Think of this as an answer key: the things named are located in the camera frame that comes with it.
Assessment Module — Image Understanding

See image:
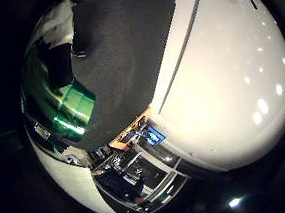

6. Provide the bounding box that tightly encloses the green metallic cup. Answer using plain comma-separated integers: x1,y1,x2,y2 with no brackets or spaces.
16,37,100,148

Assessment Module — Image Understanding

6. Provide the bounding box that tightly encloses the wooden desk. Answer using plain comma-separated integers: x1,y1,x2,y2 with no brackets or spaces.
106,109,156,151

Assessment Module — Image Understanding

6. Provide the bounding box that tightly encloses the open laptop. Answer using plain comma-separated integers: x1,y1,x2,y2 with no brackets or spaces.
130,125,149,143

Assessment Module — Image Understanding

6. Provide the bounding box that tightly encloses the monitor with blue screen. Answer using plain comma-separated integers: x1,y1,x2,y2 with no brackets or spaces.
144,124,167,147

